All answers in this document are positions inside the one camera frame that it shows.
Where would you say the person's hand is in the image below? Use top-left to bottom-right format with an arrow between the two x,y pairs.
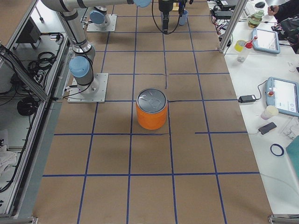
267,5 -> 279,16

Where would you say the black power adapter brick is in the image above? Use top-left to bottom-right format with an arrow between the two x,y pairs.
238,95 -> 257,103

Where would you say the near teach pendant tablet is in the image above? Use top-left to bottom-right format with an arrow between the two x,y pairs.
265,77 -> 299,117

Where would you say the light blue plastic cup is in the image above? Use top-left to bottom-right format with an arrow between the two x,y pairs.
178,10 -> 188,26

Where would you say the far teach pendant tablet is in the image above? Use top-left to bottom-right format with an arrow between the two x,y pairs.
252,28 -> 280,54

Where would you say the yellow tape roll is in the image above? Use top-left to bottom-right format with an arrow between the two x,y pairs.
234,40 -> 247,52

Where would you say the orange canister with grey lid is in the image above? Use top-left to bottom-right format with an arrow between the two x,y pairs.
136,88 -> 168,130

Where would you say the teach pendant tablet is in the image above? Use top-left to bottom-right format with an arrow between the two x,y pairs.
265,77 -> 299,117
252,28 -> 280,54

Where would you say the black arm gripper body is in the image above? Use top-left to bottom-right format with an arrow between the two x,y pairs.
179,0 -> 193,5
158,0 -> 174,14

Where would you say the black smartphone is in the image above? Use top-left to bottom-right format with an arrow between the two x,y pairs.
258,122 -> 277,135

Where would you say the white crumpled cloth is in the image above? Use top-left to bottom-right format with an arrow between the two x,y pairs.
0,145 -> 17,175

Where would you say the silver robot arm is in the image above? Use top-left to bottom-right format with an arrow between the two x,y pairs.
42,0 -> 154,96
89,0 -> 176,35

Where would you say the aluminium frame post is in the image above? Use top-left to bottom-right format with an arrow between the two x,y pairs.
218,0 -> 247,53

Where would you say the blue tape ring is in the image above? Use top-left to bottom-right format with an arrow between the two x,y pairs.
270,144 -> 285,157

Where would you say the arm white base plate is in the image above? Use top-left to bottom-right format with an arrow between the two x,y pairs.
87,14 -> 117,33
67,73 -> 109,103

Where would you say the clear bottle red cap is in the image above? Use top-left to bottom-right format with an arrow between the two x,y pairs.
237,40 -> 253,63

